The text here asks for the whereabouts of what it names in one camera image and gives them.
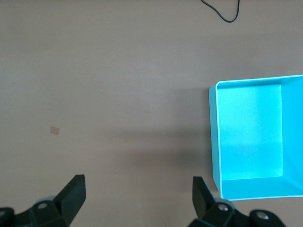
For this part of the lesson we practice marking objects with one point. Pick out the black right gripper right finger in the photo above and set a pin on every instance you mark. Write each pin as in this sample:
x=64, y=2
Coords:
x=203, y=205

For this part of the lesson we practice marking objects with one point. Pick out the turquoise plastic bin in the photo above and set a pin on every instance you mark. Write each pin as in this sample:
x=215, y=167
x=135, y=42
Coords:
x=251, y=132

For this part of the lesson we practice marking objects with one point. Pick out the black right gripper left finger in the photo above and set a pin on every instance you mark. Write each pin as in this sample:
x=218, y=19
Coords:
x=68, y=201

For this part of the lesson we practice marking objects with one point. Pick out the small brown tape square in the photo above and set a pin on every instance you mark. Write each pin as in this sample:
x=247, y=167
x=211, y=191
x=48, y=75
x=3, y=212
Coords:
x=54, y=130

